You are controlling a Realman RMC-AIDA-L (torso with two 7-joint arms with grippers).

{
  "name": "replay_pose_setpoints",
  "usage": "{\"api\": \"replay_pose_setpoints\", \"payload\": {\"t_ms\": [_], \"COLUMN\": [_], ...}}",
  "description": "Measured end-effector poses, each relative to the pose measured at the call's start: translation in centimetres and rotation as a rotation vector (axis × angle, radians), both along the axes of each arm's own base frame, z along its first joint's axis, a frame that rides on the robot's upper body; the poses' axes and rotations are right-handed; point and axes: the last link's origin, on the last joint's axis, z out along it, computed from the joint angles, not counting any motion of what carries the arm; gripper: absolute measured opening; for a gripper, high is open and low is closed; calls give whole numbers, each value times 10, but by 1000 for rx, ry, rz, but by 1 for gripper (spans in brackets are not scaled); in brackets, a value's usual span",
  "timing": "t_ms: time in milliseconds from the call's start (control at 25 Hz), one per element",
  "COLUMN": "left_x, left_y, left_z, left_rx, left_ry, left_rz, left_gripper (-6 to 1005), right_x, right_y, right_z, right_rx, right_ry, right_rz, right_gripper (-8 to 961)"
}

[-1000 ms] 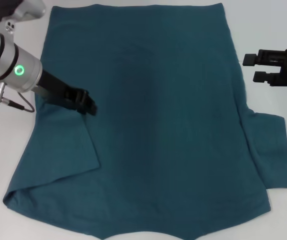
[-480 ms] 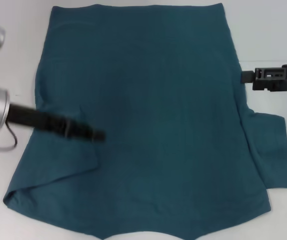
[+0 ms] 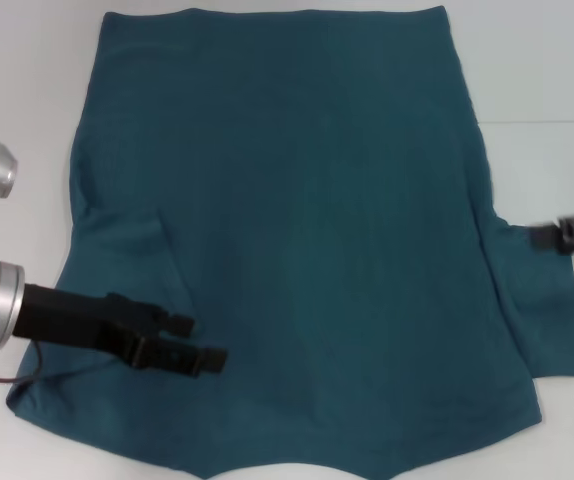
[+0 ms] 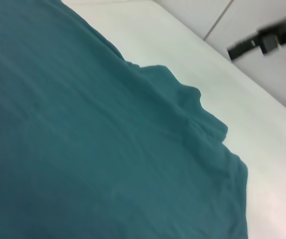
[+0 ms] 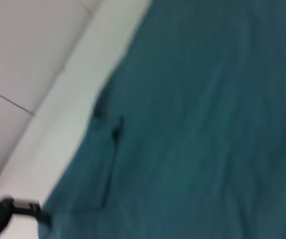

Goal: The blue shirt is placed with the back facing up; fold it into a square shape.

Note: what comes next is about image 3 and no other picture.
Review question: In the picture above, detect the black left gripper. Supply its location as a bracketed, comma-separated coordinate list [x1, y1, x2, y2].
[12, 283, 230, 378]

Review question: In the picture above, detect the blue short-sleeved shirt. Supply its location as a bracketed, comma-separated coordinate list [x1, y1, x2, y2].
[4, 4, 574, 480]

